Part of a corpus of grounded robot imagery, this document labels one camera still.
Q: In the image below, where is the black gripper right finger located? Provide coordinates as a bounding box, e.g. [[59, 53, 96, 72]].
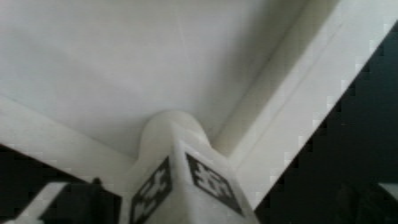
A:
[[334, 182, 398, 224]]

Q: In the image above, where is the white square tabletop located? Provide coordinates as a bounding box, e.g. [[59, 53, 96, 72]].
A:
[[0, 0, 398, 200]]

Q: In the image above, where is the white table leg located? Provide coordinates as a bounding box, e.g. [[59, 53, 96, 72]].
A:
[[117, 111, 260, 224]]

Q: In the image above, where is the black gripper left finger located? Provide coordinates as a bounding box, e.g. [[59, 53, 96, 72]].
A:
[[11, 178, 123, 224]]

